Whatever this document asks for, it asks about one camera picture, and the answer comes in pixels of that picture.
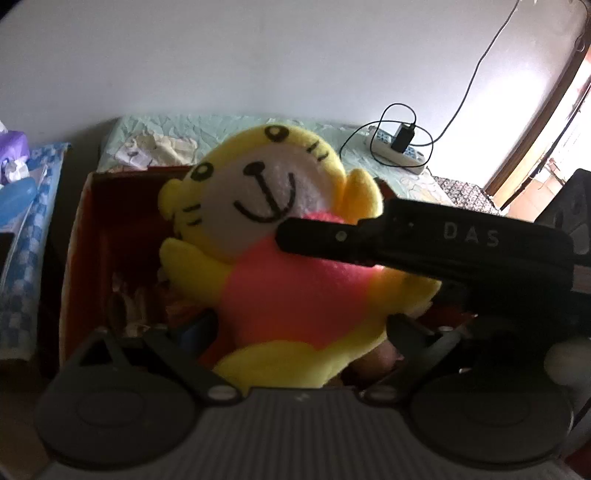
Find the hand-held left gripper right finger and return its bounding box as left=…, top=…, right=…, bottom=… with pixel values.
left=365, top=315, right=497, bottom=406

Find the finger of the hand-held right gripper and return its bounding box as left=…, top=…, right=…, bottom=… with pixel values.
left=276, top=217, right=389, bottom=268

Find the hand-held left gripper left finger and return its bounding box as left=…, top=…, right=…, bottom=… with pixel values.
left=81, top=311, right=238, bottom=407

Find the pink plush toy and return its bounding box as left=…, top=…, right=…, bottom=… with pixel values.
left=351, top=344, right=404, bottom=386

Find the yellow tiger plush toy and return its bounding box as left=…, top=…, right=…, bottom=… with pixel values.
left=158, top=121, right=441, bottom=389

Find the red cardboard box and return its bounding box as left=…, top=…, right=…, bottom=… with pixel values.
left=58, top=164, right=476, bottom=376

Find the white power strip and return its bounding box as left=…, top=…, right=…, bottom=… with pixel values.
left=367, top=124, right=428, bottom=175

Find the black charger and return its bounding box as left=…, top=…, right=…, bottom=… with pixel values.
left=392, top=122, right=416, bottom=153

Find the blue checked cloth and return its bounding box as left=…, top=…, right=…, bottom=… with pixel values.
left=0, top=143, right=71, bottom=361

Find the dark object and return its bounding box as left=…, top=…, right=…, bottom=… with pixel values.
left=0, top=231, right=17, bottom=278

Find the light blue plastic object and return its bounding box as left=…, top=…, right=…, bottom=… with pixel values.
left=0, top=178, right=38, bottom=228

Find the purple tissue pack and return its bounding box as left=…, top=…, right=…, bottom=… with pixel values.
left=0, top=122, right=28, bottom=185

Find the black charger cable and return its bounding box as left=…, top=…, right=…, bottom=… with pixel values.
left=340, top=102, right=435, bottom=172

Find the wooden door frame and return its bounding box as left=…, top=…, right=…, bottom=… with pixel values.
left=485, top=46, right=591, bottom=200

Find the grey power cord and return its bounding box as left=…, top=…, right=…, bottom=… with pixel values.
left=427, top=0, right=514, bottom=145

